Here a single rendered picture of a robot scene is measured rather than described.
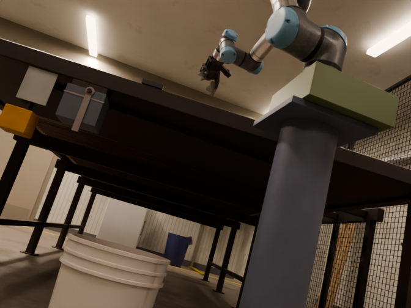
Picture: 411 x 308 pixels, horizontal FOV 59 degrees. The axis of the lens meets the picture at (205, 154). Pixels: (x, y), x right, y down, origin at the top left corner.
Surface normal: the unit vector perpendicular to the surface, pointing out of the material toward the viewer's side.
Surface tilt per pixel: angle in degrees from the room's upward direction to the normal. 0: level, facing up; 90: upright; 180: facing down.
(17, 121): 90
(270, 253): 90
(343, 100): 90
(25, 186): 90
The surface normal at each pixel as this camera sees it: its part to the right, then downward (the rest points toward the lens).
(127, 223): 0.21, -0.19
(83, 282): -0.24, -0.25
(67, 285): -0.54, -0.30
